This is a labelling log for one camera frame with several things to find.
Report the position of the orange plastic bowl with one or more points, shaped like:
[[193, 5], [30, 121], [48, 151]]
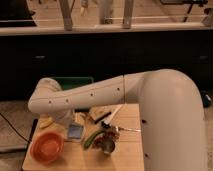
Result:
[[47, 147]]

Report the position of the black marker pen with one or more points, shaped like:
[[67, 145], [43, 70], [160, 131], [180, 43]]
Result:
[[102, 117]]

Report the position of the green plastic tray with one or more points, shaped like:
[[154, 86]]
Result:
[[73, 82]]

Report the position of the green cucumber toy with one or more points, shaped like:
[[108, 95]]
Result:
[[90, 139]]

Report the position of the dark grape bunch toy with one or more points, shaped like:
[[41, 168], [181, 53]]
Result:
[[104, 136]]

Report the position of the yellow banana toy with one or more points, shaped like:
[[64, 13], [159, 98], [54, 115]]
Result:
[[47, 121]]

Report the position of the metal measuring cup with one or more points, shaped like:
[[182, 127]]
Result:
[[108, 146]]

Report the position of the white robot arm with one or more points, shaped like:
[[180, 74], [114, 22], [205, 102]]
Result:
[[171, 113]]

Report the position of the white handled black spatula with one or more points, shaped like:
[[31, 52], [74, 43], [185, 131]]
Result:
[[106, 122]]

